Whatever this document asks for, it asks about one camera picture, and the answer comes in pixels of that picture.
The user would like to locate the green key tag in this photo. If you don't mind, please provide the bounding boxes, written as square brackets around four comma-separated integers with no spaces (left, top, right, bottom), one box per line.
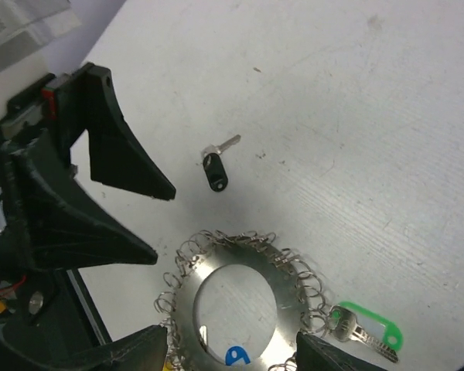
[328,301,404,363]

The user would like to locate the blue key tag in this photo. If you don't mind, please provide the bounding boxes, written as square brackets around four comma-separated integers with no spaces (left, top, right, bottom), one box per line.
[224,345,251,366]

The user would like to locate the steel key organiser ring disc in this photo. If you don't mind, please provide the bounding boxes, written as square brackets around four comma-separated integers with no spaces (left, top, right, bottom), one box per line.
[154,230,329,370]

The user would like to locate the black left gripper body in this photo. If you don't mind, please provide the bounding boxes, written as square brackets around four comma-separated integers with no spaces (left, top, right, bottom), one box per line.
[0,73,73,278]

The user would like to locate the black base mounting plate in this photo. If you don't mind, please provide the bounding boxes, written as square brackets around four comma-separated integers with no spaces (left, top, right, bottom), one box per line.
[0,271,111,363]

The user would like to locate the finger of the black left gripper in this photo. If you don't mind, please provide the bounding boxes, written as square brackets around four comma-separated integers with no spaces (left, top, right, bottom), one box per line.
[3,130,158,271]
[60,63,176,201]

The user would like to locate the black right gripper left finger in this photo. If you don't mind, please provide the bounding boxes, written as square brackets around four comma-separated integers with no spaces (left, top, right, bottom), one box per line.
[0,325,167,371]

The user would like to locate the loose key with black tag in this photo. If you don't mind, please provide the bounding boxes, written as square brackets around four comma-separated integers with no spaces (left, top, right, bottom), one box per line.
[201,134,241,192]

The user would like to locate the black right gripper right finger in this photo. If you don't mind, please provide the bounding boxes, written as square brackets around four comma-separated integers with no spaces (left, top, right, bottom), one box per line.
[295,332,384,371]

